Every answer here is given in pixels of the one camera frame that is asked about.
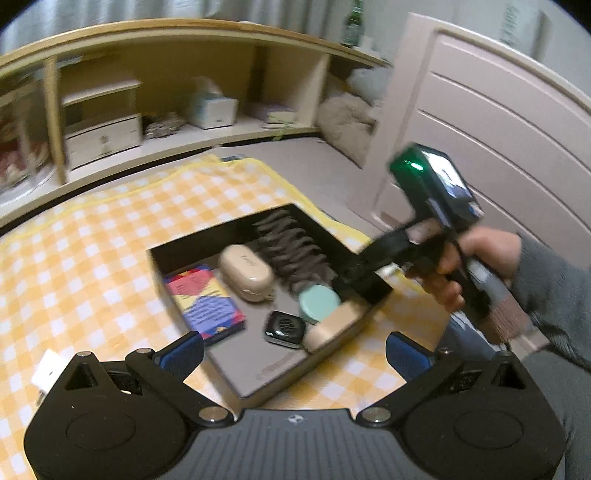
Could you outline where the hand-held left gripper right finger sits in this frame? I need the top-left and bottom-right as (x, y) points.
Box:
(355, 331), (537, 428)

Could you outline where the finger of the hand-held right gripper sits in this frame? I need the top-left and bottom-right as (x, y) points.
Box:
(332, 258), (403, 297)
(358, 227), (413, 261)

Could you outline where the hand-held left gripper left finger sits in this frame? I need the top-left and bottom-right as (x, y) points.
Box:
(55, 331), (235, 428)

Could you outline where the colourful patterned card box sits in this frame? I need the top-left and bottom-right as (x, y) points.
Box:
(165, 264), (247, 347)

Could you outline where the mint green round tin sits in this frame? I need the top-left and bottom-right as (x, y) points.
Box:
(298, 284), (342, 324)

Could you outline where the light wooden block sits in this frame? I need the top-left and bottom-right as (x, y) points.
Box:
(305, 298), (370, 354)

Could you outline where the black storage box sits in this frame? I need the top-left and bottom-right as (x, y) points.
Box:
(147, 203), (394, 400)

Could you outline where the black square key fob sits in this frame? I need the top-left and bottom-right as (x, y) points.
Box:
(263, 311), (306, 350)

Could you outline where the person's right forearm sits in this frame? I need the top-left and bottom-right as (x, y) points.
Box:
(508, 233), (591, 366)

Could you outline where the person's right hand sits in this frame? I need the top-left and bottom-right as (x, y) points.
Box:
(405, 226), (523, 313)

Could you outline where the beige oval case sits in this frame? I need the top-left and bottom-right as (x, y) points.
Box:
(218, 244), (277, 304)

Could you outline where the white panelled door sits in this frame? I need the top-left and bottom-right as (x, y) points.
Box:
(346, 13), (591, 352)

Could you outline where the beige plush toy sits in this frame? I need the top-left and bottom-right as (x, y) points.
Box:
(316, 95), (378, 163)

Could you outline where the mint plush toy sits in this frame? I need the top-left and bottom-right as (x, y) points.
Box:
(346, 67), (391, 105)

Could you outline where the yellow checked mat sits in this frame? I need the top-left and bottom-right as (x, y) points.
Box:
(0, 154), (462, 480)

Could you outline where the white charger plug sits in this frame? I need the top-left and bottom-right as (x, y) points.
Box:
(33, 350), (70, 408)

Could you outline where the lilac notebook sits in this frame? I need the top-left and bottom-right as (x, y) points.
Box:
(263, 105), (301, 130)

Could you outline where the green glass bottle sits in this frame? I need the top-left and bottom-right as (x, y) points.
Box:
(341, 0), (366, 47)

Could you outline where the white paper sheet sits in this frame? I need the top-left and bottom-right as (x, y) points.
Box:
(501, 0), (546, 48)

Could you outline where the white tissue box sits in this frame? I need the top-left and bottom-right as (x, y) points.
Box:
(187, 78), (239, 129)

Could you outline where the pale crocheted item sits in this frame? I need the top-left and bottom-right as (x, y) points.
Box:
(144, 112), (188, 140)

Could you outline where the white mini drawer cabinet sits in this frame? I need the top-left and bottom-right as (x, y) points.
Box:
(60, 78), (143, 169)

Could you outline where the doll in clear case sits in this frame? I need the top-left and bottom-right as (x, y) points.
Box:
(0, 78), (52, 195)

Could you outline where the wooden shelf unit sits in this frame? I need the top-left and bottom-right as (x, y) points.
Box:
(0, 18), (393, 205)

